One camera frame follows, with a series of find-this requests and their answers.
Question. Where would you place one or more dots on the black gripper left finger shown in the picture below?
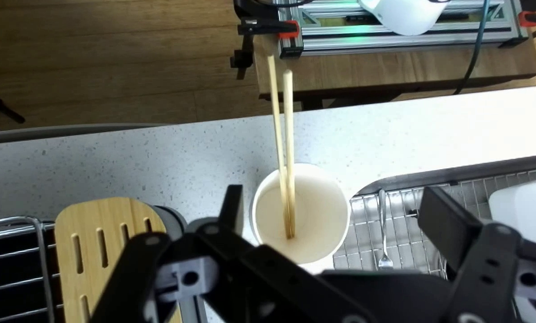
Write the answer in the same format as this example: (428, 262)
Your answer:
(231, 210)

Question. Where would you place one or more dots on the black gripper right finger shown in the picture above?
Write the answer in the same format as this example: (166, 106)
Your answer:
(448, 226)

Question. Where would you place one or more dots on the wooden chopstick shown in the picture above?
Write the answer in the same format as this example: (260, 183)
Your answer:
(288, 154)
(277, 140)

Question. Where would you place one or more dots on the white paper cup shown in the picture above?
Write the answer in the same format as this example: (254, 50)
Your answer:
(321, 215)

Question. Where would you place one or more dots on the metal fork in sink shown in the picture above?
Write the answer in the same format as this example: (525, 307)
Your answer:
(383, 260)

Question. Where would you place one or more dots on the white plastic wash basin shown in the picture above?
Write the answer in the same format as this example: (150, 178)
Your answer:
(516, 208)

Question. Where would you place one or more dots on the black knife block wooden top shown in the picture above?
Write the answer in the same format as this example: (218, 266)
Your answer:
(87, 241)

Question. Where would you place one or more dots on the black dish drying rack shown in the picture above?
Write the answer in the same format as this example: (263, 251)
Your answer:
(28, 291)

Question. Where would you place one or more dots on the wire sink grid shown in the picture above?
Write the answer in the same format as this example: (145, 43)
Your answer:
(407, 244)

